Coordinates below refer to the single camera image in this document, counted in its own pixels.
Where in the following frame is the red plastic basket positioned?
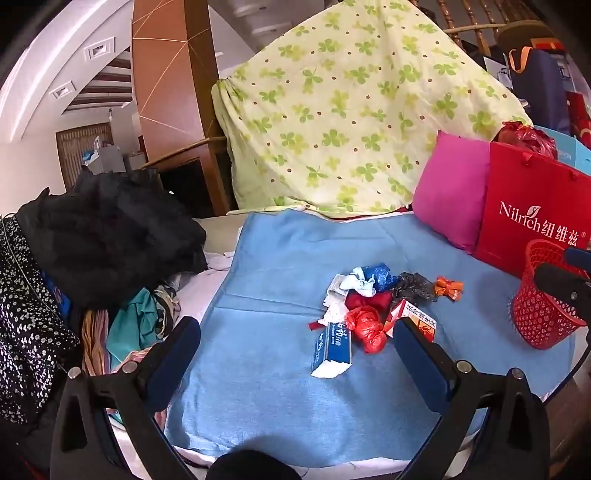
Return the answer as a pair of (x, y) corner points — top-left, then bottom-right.
(512, 239), (587, 350)

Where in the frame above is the clover print bed sheet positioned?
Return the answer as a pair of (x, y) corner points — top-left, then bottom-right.
(212, 0), (534, 220)

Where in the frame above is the beige cushion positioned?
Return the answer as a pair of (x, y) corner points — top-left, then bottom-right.
(191, 215), (252, 257)

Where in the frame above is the knotted red plastic bag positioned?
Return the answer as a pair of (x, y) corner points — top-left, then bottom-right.
(496, 121), (559, 160)

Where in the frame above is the grey cabinet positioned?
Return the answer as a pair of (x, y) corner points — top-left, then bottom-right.
(83, 138), (148, 176)

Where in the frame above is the orange and white carton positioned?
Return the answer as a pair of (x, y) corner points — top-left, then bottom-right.
(385, 299), (437, 343)

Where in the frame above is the white paper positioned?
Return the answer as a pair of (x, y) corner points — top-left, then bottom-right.
(318, 295), (349, 326)

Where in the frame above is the brown wooden pillar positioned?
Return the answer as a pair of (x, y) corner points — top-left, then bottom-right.
(131, 0), (232, 215)

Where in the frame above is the black plastic bag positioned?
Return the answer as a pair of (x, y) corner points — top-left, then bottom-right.
(392, 272), (438, 309)

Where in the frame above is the orange packet with red string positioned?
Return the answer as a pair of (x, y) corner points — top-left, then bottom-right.
(434, 276), (465, 303)

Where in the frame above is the light blue face mask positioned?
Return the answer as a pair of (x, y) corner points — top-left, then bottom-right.
(328, 269), (379, 298)

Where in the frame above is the dark wooden cabinet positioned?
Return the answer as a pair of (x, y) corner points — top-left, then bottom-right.
(148, 157), (222, 217)

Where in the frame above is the blue and white carton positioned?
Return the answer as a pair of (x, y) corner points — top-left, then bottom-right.
(310, 320), (354, 379)

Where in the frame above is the red gift box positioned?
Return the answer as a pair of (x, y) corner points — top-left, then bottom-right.
(566, 90), (591, 139)

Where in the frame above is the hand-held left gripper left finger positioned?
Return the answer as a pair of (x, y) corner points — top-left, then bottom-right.
(50, 316), (204, 480)

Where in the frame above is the wooden stair railing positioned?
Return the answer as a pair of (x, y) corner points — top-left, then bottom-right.
(434, 0), (555, 56)

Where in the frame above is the black white floral garment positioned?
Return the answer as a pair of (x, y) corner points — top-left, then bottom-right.
(0, 216), (81, 423)

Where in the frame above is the wooden lattice door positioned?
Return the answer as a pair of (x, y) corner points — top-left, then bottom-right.
(55, 122), (114, 192)

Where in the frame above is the blue plastic bag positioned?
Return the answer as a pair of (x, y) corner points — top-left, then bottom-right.
(359, 263), (399, 292)

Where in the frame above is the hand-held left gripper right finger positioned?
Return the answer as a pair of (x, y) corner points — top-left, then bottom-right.
(392, 318), (552, 480)

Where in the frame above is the dark red wrapper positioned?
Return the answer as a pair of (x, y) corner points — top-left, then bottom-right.
(344, 292), (393, 315)

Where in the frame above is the red paper shopping bag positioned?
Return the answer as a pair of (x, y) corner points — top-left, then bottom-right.
(475, 141), (591, 280)

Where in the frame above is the striped cloth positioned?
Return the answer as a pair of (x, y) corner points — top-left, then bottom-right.
(81, 309), (116, 377)

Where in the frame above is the navy bag with orange handles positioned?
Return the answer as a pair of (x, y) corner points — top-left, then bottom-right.
(508, 46), (571, 127)

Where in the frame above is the pink pillow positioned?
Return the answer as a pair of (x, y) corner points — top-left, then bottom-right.
(412, 130), (492, 254)

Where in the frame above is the black lace garment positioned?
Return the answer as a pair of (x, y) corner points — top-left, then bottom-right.
(16, 168), (208, 310)

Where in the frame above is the light blue cardboard box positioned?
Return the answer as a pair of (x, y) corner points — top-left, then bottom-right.
(538, 126), (591, 174)

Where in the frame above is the teal garment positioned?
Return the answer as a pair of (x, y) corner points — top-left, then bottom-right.
(107, 288), (174, 358)

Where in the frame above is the blue cloth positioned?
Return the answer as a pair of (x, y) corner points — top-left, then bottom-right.
(164, 210), (578, 455)

